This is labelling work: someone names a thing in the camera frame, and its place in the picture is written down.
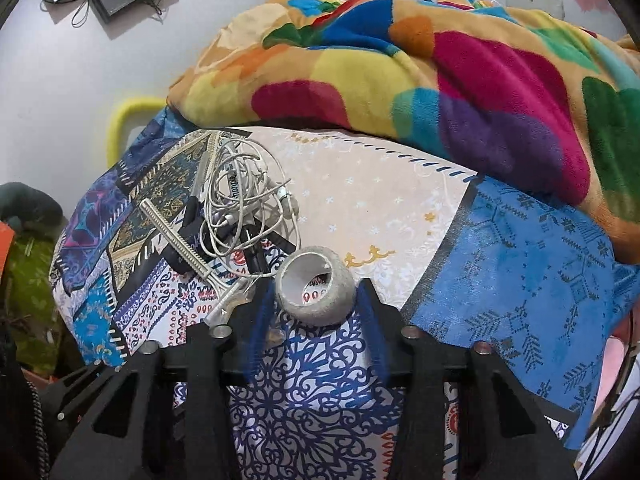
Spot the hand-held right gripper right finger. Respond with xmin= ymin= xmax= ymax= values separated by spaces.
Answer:
xmin=357 ymin=277 xmax=577 ymax=480

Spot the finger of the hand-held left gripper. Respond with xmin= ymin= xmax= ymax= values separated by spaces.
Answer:
xmin=40 ymin=362 xmax=132 ymax=423

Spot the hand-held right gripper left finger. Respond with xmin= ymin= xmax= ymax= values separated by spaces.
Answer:
xmin=47 ymin=280 xmax=281 ymax=480

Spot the grey tape roll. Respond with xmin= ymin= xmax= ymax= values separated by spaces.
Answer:
xmin=275 ymin=245 xmax=357 ymax=324

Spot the white earphone cable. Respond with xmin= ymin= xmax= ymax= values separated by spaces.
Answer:
xmin=200 ymin=139 xmax=301 ymax=281

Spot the green patterned cloth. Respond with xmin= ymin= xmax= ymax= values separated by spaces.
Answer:
xmin=4 ymin=235 xmax=68 ymax=376

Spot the patchwork printed bed sheet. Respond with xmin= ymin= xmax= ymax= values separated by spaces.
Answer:
xmin=47 ymin=107 xmax=640 ymax=480

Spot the dark grey rounded object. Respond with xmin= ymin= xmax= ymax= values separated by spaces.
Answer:
xmin=0 ymin=182 xmax=67 ymax=236

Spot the colourful fleece blanket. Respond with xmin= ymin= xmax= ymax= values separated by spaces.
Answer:
xmin=167 ymin=0 xmax=640 ymax=263

